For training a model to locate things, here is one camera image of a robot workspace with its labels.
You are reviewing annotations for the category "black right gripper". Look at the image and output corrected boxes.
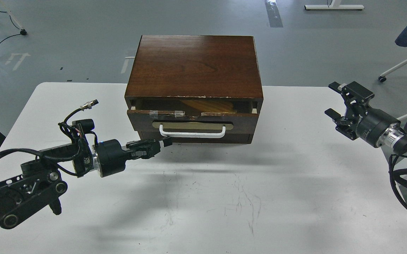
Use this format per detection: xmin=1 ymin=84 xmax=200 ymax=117
xmin=325 ymin=81 xmax=401 ymax=148

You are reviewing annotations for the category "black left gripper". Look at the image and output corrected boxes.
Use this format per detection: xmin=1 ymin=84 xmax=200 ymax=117
xmin=94 ymin=137 xmax=173 ymax=177

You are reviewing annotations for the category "wooden drawer with white handle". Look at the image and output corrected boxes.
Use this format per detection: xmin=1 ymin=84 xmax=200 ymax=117
xmin=127 ymin=99 xmax=262 ymax=144

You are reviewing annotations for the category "yellow corn cob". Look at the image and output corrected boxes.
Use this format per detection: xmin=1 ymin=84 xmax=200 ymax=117
xmin=180 ymin=100 xmax=237 ymax=114

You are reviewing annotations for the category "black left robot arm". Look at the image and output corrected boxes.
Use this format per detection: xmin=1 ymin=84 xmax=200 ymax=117
xmin=0 ymin=100 xmax=172 ymax=229

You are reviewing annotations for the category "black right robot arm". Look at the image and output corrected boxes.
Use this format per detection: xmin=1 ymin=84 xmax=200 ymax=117
xmin=325 ymin=82 xmax=407 ymax=156

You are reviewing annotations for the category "dark wooden cabinet box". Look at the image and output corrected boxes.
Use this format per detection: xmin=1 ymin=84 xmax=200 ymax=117
xmin=125 ymin=35 xmax=264 ymax=144

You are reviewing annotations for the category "white table leg base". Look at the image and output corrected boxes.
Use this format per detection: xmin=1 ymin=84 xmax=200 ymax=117
xmin=304 ymin=0 xmax=365 ymax=10

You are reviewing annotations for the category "white stand leg with caster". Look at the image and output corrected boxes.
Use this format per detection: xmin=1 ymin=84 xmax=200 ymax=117
xmin=0 ymin=0 xmax=27 ymax=35

